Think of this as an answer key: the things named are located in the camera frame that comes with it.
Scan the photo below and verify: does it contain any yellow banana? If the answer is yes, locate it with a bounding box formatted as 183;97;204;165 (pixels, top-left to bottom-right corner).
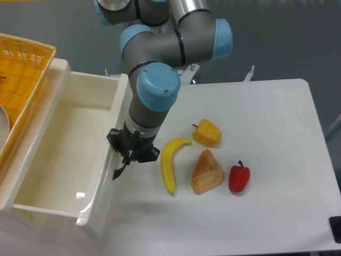
160;138;192;195

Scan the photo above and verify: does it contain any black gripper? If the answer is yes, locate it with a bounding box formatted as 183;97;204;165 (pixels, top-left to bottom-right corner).
107;127;160;163

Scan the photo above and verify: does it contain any white plate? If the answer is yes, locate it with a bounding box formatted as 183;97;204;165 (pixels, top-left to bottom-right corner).
0;106;10;149

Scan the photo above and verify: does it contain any yellow wicker basket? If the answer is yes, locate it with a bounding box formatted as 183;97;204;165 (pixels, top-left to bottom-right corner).
1;33;56;165

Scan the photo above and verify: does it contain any white drawer cabinet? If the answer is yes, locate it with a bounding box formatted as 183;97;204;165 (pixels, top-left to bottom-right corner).
1;58;70;236

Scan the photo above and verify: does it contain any orange bread wedge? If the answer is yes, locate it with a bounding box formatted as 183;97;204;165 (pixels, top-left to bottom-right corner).
191;149;224;195

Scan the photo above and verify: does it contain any yellow bell pepper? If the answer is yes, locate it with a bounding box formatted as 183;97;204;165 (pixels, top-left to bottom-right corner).
192;119;222;147

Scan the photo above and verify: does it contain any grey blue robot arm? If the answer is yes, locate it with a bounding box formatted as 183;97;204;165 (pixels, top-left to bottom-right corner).
94;1;233;164

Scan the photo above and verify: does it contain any red bell pepper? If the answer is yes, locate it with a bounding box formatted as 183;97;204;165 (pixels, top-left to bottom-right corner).
229;160;250;193

